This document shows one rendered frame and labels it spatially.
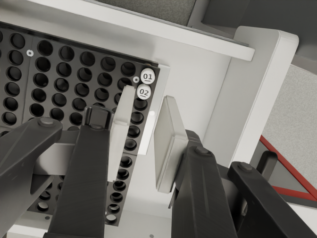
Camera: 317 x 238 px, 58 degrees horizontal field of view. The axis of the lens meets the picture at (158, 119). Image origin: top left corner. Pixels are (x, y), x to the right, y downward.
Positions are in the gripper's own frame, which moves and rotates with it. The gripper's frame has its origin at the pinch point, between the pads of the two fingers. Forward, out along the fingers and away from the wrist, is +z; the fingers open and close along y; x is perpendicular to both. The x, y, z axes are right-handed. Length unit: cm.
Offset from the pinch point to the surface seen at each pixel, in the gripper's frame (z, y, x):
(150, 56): 16.8, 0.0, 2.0
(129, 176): 10.4, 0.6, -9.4
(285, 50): 7.8, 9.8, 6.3
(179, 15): 101, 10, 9
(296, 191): 32, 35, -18
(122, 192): 10.4, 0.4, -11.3
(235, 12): 63, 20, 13
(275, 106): 102, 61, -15
